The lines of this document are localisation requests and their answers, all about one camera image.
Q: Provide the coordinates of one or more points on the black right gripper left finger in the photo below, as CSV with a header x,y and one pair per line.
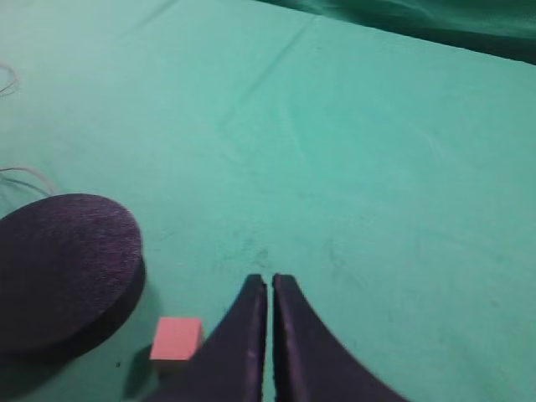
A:
x,y
229,366

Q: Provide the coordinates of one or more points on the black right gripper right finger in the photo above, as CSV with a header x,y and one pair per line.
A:
x,y
310,364

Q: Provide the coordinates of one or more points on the pink cube block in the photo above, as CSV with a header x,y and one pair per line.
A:
x,y
175,341

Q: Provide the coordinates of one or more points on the black round turntable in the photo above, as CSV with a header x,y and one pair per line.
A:
x,y
72,272

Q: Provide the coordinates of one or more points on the green table cloth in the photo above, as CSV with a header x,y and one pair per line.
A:
x,y
393,177

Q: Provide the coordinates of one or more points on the green backdrop cloth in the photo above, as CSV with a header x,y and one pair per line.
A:
x,y
504,28

